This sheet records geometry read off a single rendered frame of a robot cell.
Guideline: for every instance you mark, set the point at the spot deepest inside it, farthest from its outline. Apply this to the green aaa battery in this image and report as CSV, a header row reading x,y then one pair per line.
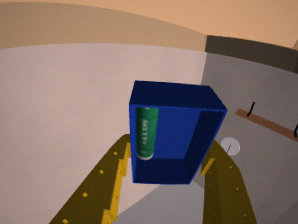
x,y
146,127

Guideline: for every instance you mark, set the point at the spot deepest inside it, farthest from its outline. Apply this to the blue box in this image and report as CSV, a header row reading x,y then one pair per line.
x,y
183,137

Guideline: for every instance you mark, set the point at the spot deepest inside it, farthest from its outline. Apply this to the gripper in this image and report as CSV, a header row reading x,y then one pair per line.
x,y
96,200

